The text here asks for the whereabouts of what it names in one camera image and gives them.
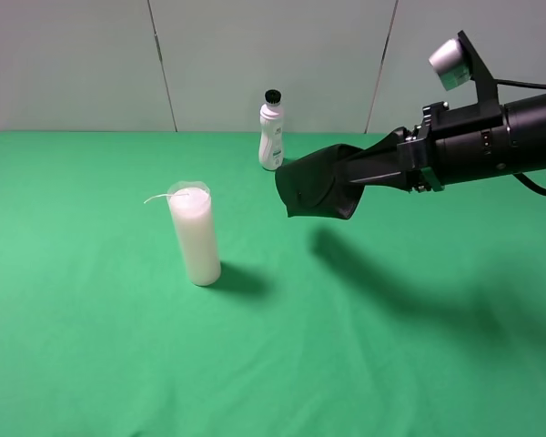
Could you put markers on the black leather pouch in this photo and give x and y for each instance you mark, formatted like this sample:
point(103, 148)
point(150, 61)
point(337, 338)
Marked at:
point(308, 186)

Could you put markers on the white bottle with black cap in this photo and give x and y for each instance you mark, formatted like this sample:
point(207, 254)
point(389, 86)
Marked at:
point(271, 116)

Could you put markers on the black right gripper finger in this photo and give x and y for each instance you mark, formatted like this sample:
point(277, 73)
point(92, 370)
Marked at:
point(389, 144)
point(375, 167)

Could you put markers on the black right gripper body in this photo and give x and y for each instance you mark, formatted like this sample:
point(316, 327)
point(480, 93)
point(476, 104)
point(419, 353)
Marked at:
point(451, 146)

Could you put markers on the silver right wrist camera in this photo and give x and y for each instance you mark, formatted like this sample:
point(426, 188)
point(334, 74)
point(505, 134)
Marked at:
point(450, 64)

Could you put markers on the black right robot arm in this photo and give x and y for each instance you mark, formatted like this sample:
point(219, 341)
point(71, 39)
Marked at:
point(527, 123)

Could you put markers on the tall white candle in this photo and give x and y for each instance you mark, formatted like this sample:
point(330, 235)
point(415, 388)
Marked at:
point(190, 206)

